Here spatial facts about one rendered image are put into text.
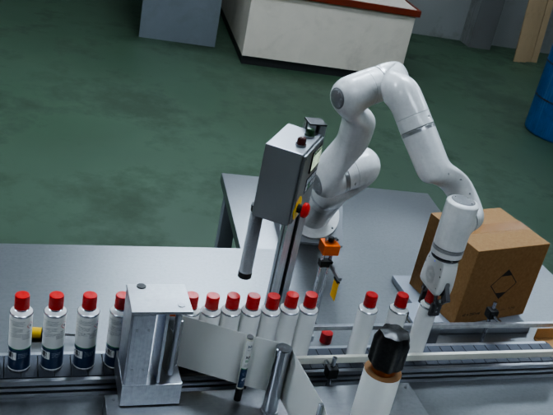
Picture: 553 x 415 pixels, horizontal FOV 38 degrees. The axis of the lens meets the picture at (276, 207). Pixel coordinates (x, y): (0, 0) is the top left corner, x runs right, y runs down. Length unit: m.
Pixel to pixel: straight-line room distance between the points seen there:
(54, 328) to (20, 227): 2.44
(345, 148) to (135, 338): 0.91
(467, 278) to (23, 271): 1.32
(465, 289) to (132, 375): 1.10
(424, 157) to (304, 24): 5.59
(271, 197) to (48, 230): 2.57
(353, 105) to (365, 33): 5.59
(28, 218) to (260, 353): 2.69
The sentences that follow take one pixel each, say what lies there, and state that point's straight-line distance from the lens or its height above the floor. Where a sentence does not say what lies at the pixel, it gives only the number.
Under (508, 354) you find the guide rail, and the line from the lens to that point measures 2.40.
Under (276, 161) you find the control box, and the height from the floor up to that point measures 1.44.
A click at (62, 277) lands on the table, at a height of 0.83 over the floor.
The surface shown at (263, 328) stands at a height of 1.00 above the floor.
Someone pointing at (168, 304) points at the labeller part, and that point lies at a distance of 1.79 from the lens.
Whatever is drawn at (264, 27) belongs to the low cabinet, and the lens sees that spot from 7.50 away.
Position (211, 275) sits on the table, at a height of 0.83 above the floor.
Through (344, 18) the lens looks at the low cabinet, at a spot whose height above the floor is 0.57.
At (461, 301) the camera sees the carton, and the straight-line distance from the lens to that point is 2.50.
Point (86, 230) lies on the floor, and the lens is 4.34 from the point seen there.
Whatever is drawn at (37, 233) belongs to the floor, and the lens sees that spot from 4.29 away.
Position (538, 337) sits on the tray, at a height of 0.84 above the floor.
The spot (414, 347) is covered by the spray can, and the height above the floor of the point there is 0.92.
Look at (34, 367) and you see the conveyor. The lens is 2.01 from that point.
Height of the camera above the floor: 2.15
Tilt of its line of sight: 26 degrees down
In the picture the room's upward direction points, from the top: 12 degrees clockwise
